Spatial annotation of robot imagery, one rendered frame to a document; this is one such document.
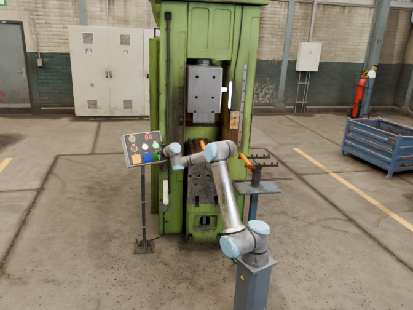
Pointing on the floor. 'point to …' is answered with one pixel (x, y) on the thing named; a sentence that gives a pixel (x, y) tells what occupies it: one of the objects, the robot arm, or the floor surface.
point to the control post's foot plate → (144, 247)
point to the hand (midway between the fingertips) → (158, 154)
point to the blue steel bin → (380, 143)
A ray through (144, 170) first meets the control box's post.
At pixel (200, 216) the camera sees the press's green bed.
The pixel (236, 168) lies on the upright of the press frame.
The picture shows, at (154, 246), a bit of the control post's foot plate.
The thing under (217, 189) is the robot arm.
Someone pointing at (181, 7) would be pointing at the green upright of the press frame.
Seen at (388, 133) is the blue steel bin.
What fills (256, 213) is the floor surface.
